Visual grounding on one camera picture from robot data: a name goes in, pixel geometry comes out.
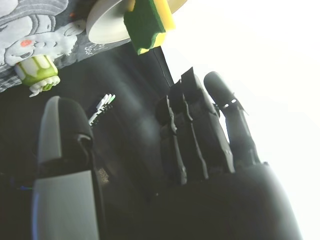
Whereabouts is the green white toy vegetable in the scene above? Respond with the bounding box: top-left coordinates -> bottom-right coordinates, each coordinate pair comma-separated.
14,54 -> 61,98

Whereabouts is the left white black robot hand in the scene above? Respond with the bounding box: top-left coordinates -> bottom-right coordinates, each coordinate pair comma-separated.
31,66 -> 305,240

